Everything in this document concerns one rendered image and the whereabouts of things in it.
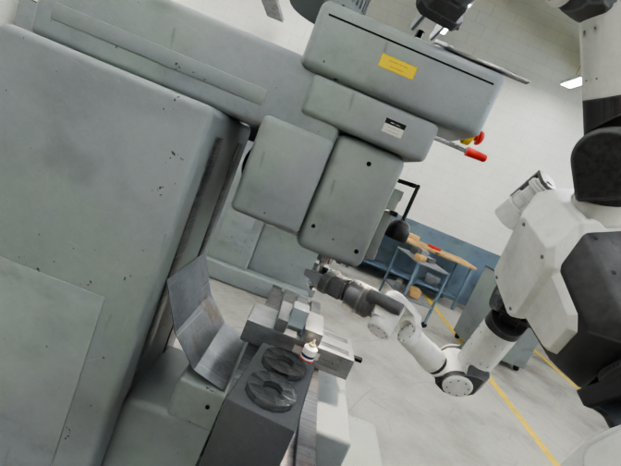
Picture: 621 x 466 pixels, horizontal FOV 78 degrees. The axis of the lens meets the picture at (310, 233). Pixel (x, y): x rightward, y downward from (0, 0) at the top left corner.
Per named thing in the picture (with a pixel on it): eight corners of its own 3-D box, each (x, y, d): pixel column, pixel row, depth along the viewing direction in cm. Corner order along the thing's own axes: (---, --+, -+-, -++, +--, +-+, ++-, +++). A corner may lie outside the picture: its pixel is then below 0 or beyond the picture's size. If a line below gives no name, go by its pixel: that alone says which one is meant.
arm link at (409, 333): (383, 290, 109) (412, 322, 112) (367, 314, 105) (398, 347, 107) (398, 288, 103) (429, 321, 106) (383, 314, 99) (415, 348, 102)
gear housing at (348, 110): (404, 164, 119) (418, 133, 117) (424, 164, 95) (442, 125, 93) (303, 122, 118) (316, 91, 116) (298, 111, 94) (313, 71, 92)
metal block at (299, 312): (303, 322, 126) (310, 306, 125) (302, 329, 120) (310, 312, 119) (288, 316, 126) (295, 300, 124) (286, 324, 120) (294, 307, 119)
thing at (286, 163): (301, 223, 123) (333, 145, 119) (296, 237, 99) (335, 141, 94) (247, 200, 122) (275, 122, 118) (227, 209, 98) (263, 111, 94)
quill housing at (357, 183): (353, 254, 122) (395, 160, 117) (359, 273, 102) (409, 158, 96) (298, 232, 122) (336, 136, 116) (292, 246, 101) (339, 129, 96)
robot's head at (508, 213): (525, 240, 87) (510, 214, 93) (564, 212, 81) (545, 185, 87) (504, 232, 85) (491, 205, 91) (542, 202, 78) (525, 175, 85)
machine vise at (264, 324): (343, 356, 132) (356, 328, 130) (346, 380, 118) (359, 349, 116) (248, 319, 131) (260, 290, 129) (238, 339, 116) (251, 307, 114)
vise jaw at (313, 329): (319, 326, 131) (322, 315, 130) (318, 347, 116) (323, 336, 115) (302, 320, 130) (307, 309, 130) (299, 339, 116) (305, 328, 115)
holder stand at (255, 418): (283, 438, 84) (318, 360, 80) (253, 526, 62) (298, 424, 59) (233, 413, 85) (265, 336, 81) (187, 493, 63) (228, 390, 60)
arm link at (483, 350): (469, 371, 115) (512, 318, 104) (477, 407, 104) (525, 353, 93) (433, 356, 116) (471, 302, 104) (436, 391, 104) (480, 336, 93)
